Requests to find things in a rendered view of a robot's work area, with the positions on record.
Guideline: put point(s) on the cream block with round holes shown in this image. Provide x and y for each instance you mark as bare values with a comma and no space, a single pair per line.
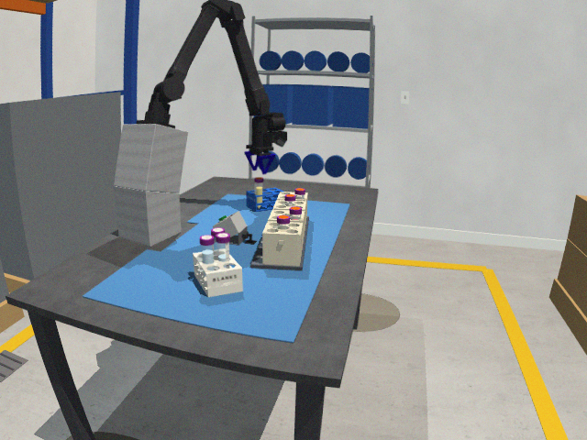
280,205
282,194
275,213
282,247

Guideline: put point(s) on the pink sample tube with orange cap dot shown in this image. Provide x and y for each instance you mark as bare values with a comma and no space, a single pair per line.
295,213

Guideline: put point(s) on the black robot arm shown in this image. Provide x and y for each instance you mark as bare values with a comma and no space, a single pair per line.
172,87

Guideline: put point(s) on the blue tube rack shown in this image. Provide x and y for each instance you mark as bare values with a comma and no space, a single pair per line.
268,199

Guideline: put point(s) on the blue flat mat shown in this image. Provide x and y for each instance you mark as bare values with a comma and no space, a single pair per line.
273,303

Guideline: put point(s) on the centrifuge tube with yellow liquid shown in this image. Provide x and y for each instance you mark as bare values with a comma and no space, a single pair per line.
283,221

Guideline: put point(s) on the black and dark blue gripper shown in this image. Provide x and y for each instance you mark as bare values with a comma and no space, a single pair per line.
257,149

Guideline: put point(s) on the white tube rack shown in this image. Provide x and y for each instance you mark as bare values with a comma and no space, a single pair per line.
222,280

